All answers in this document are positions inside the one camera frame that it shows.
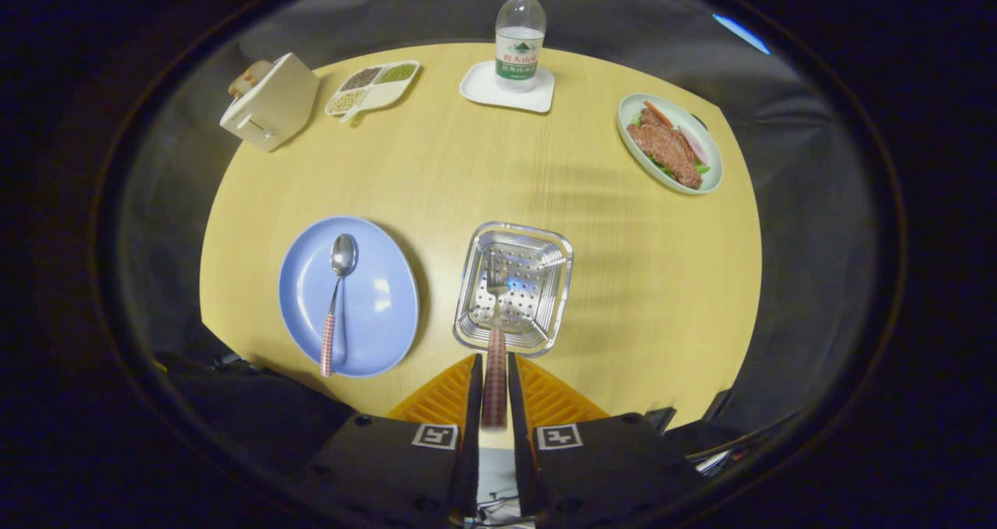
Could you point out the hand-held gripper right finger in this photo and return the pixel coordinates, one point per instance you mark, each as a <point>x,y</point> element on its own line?
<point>517,435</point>

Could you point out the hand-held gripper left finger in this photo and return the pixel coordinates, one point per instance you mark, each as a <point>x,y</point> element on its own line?
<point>473,435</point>

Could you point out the black table clamp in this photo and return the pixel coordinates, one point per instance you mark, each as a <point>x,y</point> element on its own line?
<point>662,420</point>

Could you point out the blue plate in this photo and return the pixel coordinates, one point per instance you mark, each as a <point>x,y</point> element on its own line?
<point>382,303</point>

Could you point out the cooked meat with vegetables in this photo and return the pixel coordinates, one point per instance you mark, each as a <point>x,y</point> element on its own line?
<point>668,151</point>

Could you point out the pale green food plate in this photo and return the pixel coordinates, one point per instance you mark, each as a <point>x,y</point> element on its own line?
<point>635,116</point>

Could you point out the white square coaster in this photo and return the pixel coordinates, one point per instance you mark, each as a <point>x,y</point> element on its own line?
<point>483,85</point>

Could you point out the white divided dish with beans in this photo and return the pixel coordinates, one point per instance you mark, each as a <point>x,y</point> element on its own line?
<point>374,86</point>

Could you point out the cream toaster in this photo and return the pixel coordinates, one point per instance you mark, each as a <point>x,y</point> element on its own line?
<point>276,104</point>

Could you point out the clear water bottle green cap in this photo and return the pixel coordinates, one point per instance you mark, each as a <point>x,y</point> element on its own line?
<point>519,46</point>

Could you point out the brown toast slice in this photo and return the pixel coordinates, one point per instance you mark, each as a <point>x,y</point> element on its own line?
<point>238,87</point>
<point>257,71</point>

